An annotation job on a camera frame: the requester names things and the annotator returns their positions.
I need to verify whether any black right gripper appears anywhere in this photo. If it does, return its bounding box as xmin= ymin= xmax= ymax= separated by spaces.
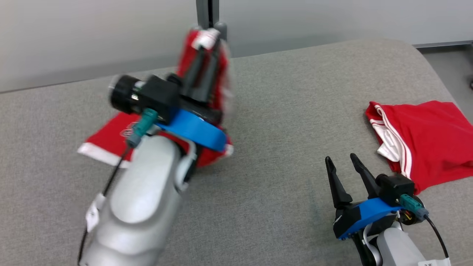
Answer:
xmin=325 ymin=153 xmax=381 ymax=238

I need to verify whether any right black cable teal plug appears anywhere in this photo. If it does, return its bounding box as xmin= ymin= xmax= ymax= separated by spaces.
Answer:
xmin=399 ymin=194 xmax=450 ymax=260

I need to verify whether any grey cylindrical post foot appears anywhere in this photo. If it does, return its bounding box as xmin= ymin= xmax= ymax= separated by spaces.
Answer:
xmin=214 ymin=21 xmax=228 ymax=42

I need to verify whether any red and white jersey shirt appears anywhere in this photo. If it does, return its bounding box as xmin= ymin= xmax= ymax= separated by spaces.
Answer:
xmin=77 ymin=27 xmax=236 ymax=169
xmin=365 ymin=100 xmax=473 ymax=195

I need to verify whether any blue right camera bracket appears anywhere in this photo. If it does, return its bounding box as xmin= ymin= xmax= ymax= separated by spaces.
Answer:
xmin=338 ymin=197 xmax=404 ymax=241

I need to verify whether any grey partition base rail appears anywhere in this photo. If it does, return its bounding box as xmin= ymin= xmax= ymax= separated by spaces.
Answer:
xmin=413 ymin=40 xmax=473 ymax=49

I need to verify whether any grey metal partition post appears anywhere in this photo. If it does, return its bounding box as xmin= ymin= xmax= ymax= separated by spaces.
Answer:
xmin=195 ymin=0 xmax=220 ymax=31

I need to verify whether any white right cable tag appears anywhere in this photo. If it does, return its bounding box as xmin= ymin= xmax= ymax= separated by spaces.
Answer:
xmin=417 ymin=258 xmax=452 ymax=266

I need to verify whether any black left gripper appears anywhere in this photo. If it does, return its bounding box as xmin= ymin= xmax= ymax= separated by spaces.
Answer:
xmin=166 ymin=39 xmax=225 ymax=127

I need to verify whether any black cable teal plug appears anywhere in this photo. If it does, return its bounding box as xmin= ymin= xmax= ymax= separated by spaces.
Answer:
xmin=399 ymin=194 xmax=450 ymax=260
xmin=77 ymin=108 xmax=160 ymax=266

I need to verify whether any white cable tag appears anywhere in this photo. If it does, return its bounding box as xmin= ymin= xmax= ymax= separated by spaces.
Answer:
xmin=85 ymin=192 xmax=107 ymax=233
xmin=417 ymin=258 xmax=452 ymax=266

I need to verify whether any left black cable teal plug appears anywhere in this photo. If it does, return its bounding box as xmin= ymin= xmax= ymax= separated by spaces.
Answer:
xmin=77 ymin=108 xmax=160 ymax=266

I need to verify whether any white left cable tag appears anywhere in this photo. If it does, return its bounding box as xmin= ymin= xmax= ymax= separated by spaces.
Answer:
xmin=85 ymin=192 xmax=107 ymax=233

